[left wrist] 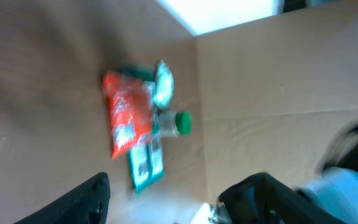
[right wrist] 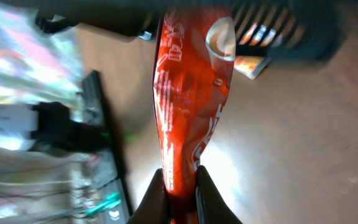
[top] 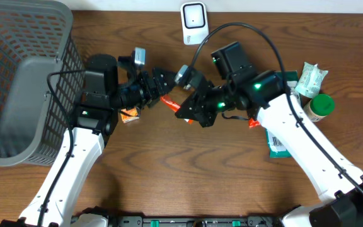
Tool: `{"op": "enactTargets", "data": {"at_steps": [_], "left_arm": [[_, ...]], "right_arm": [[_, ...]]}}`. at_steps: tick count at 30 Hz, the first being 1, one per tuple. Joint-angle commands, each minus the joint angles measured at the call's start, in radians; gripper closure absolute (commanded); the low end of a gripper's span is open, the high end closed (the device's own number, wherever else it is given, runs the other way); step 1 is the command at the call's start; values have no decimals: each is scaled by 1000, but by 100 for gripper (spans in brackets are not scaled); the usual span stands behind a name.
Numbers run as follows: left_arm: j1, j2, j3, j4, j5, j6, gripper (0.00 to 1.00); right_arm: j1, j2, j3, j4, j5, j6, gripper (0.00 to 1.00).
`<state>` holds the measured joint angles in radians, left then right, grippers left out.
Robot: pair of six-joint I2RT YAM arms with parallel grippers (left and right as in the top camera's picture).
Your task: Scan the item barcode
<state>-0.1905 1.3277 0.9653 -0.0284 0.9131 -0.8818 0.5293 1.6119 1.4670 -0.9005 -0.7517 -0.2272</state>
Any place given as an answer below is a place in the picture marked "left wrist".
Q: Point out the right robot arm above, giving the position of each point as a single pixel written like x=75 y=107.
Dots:
x=336 y=191

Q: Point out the green 3M gloves package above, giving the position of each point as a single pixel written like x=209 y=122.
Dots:
x=145 y=160

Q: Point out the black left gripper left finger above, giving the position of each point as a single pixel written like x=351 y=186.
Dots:
x=87 y=203

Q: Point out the green lid jar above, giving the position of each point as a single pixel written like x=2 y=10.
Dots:
x=175 y=123

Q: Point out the light green wrapper packet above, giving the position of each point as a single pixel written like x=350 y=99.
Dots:
x=164 y=85

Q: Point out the red snack bag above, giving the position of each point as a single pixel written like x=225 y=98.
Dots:
x=129 y=111

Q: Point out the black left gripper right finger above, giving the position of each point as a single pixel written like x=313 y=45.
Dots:
x=261 y=198

